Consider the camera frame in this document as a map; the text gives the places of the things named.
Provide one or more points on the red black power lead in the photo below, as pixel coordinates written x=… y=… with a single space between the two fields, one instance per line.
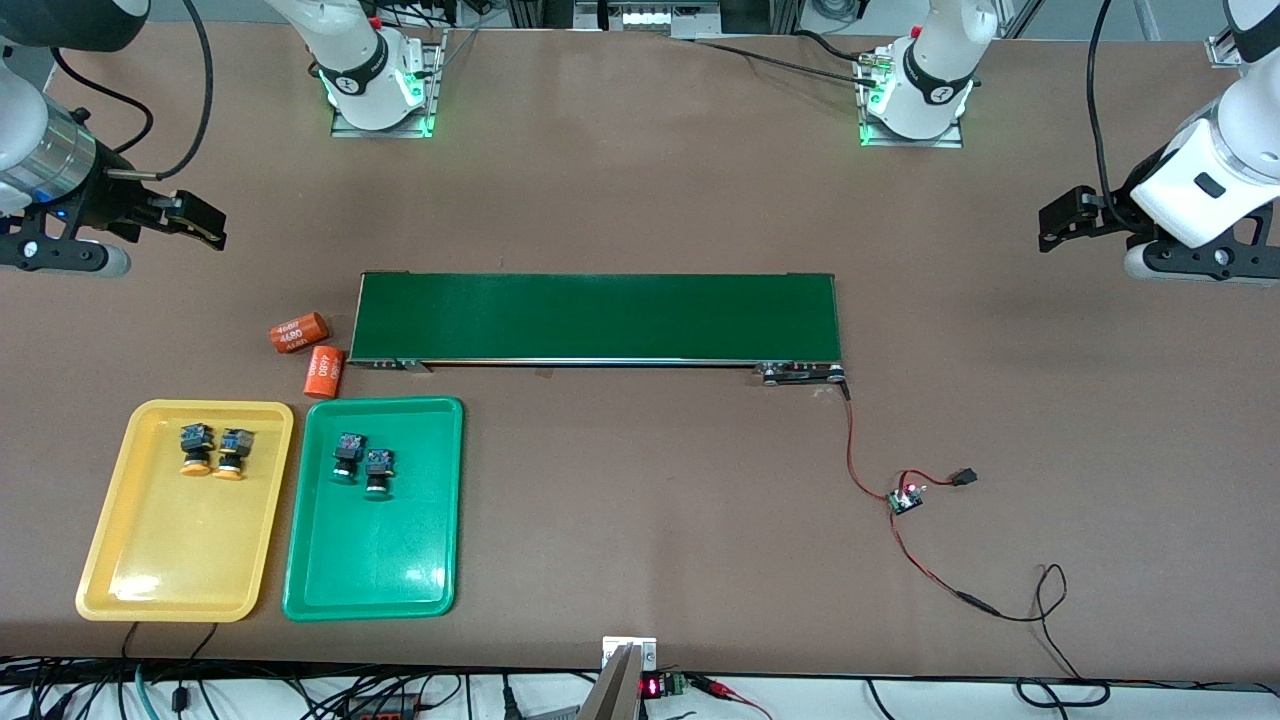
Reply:
x=975 y=603

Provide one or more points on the green plastic tray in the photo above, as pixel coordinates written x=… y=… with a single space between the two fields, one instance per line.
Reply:
x=375 y=540

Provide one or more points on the aluminium profile post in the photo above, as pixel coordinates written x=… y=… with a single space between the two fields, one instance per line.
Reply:
x=1220 y=52

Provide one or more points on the small controller board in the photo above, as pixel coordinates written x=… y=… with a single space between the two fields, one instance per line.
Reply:
x=905 y=500

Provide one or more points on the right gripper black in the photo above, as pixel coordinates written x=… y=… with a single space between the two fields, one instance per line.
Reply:
x=108 y=202

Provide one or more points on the orange 4680 cylinder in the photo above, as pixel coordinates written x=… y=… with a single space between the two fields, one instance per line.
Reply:
x=300 y=333
x=323 y=371

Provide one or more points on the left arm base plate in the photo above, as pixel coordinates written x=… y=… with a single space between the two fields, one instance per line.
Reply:
x=950 y=140

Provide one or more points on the green belt conveyor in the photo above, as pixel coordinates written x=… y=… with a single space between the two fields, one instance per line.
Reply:
x=600 y=315

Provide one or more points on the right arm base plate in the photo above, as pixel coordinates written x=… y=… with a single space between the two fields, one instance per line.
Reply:
x=432 y=90

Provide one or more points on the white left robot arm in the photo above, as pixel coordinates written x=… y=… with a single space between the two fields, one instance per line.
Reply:
x=1210 y=170

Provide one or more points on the red clip lead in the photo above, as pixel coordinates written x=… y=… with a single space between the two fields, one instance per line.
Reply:
x=715 y=688

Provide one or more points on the red digit display module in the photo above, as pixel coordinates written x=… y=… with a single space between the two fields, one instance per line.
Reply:
x=652 y=687

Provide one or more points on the yellow plastic tray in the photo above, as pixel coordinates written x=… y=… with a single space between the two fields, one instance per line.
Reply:
x=170 y=540

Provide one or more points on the green push button switch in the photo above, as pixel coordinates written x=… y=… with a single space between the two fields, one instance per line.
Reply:
x=378 y=473
x=346 y=458

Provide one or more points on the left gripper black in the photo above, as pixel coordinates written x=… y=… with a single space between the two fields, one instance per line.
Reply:
x=1118 y=209

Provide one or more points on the yellow push button switch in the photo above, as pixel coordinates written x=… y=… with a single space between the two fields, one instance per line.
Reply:
x=233 y=455
x=196 y=450

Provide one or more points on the red power strip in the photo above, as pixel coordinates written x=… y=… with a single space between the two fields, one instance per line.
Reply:
x=385 y=712

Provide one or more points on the black plug on red lead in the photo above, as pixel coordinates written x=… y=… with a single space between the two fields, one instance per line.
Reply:
x=963 y=477

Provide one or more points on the grey metal camera mount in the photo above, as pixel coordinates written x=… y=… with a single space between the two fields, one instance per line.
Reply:
x=615 y=690

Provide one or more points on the silver equipment frame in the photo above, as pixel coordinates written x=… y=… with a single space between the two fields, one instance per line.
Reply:
x=650 y=15

